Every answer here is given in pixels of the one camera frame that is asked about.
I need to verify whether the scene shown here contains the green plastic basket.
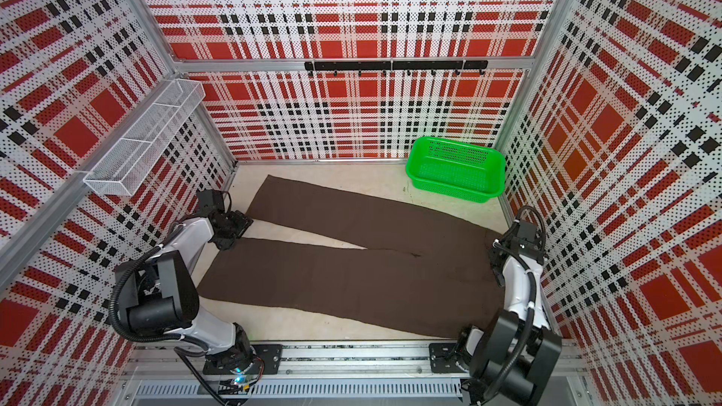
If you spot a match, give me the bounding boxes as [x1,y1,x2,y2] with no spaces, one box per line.
[406,136,506,203]

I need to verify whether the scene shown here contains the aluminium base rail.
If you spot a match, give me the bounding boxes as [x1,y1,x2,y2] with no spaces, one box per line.
[120,340,590,380]

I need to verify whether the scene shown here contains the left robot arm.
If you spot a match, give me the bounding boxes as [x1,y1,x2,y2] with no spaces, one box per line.
[108,190,257,373]

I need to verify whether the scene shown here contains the white wire mesh shelf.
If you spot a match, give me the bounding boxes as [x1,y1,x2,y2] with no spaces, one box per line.
[84,79,205,197]

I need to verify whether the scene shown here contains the brown trousers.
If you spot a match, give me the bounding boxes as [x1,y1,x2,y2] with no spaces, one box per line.
[197,176,504,338]

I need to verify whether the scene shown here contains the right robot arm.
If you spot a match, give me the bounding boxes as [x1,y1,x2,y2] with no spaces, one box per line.
[461,218,562,405]

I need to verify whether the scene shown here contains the black hook rail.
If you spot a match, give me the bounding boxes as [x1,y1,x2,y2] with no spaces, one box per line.
[304,59,489,75]

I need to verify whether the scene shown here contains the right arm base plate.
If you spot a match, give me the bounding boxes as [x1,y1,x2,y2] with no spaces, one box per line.
[429,342,470,374]

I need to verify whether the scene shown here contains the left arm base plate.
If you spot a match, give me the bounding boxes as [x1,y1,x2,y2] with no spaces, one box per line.
[202,344,283,376]

